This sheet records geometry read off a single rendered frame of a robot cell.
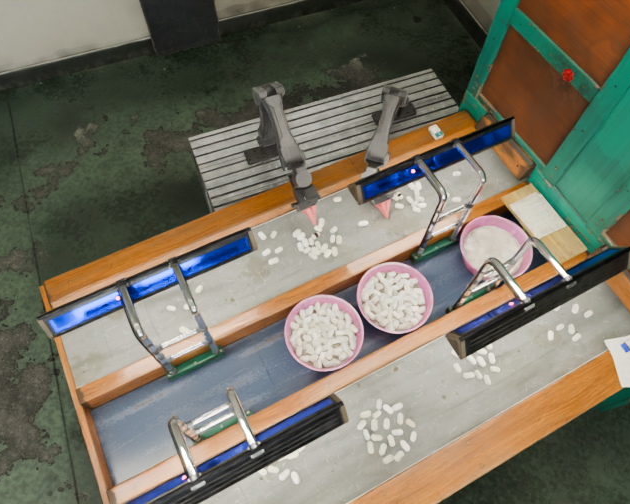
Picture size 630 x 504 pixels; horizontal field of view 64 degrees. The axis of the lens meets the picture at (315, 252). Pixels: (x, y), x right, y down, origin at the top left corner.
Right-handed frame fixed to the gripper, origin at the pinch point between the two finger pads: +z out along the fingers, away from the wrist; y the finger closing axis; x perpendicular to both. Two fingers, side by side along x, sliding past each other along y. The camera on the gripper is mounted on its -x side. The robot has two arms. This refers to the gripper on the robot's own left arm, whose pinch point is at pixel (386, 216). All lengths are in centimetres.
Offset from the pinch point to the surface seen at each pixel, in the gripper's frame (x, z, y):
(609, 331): -47, 58, 46
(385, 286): -14.5, 19.5, -14.9
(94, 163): 149, -59, -99
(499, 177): -1, 4, 51
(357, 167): 15.2, -19.2, 1.1
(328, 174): 16.6, -20.8, -10.9
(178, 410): -13, 28, -96
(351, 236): 0.7, 1.8, -15.7
